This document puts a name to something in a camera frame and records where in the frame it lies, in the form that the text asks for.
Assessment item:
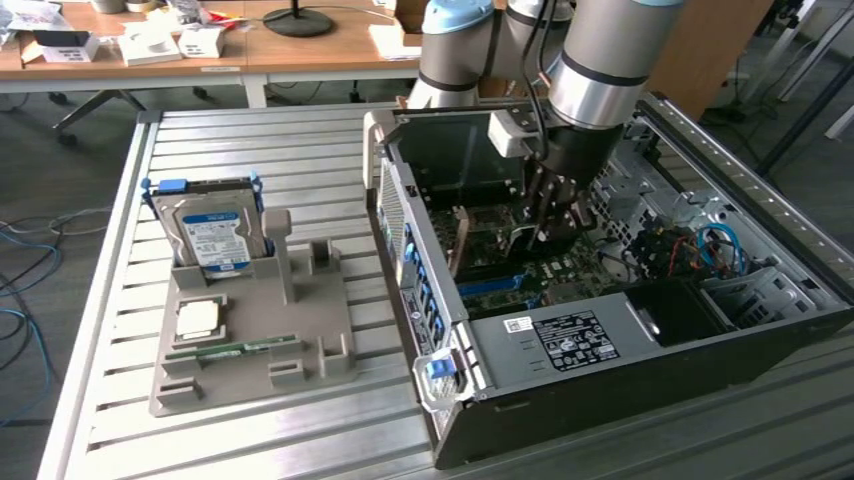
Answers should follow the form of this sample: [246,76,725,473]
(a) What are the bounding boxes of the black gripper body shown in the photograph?
[529,119,625,189]

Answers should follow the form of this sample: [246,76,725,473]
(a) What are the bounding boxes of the perforated metal drive cage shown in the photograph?
[589,147,679,251]

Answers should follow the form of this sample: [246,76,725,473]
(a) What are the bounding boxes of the CPU socket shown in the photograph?
[465,207,522,235]

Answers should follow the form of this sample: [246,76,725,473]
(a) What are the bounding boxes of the green motherboard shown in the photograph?
[425,184,641,321]

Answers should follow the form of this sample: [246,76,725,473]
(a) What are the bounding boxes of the blue expansion slot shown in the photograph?
[457,278,525,297]

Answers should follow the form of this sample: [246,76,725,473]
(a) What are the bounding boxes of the black plastic drive housing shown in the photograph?
[623,279,739,349]

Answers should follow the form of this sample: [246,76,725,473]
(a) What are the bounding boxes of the wooden cabinet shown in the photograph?
[625,0,775,121]

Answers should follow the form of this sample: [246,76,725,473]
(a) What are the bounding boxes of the grey power supply unit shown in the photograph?
[468,293,663,390]

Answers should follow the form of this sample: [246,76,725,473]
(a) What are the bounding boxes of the grey metal disk bay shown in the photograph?
[699,267,825,331]

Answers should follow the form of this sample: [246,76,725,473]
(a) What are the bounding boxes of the white paper stack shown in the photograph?
[368,23,422,61]

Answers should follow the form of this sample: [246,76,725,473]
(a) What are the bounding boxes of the blue case latch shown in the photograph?
[425,352,458,381]

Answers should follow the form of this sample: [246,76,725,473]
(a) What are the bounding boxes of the black open PC case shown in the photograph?
[361,91,854,471]

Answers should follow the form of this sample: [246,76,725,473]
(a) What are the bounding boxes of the grey parts rack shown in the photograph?
[146,208,358,419]

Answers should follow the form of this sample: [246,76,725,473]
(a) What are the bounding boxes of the black round lamp base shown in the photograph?
[261,0,334,39]

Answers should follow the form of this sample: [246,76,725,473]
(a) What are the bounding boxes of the hard disk in blue caddy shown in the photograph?
[138,171,276,280]

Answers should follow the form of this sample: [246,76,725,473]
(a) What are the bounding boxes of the green RAM stick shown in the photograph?
[164,335,298,361]

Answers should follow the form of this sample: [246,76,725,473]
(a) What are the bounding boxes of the silver CPU chip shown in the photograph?
[173,301,222,340]

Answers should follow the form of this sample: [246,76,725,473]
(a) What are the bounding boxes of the white box with label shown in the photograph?
[177,25,226,59]

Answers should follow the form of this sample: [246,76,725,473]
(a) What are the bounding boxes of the white box with round hole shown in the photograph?
[117,22,182,67]

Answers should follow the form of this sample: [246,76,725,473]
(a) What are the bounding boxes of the grey wheeled leg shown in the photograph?
[50,88,149,147]

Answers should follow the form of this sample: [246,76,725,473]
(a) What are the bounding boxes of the wooden desk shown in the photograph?
[0,0,555,109]

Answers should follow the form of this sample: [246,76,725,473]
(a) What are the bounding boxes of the white box with black lid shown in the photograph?
[31,29,101,64]

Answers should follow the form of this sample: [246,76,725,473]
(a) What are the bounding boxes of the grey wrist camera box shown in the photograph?
[486,108,540,157]

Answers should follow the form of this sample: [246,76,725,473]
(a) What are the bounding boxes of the red and orange wires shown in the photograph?
[669,234,708,274]

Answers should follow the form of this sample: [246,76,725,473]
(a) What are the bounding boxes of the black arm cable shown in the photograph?
[521,0,556,166]

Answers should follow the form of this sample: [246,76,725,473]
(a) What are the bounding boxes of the blue wire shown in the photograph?
[692,223,752,279]

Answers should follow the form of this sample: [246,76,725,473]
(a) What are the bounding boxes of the dark metal post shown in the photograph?
[756,74,854,176]

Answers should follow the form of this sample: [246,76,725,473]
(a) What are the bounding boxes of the grey floor cable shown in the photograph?
[0,206,113,237]

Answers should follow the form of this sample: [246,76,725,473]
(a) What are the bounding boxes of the blue floor cable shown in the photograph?
[0,227,62,299]
[0,307,54,429]

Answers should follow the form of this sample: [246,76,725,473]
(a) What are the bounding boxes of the black floor cable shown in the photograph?
[0,272,34,374]

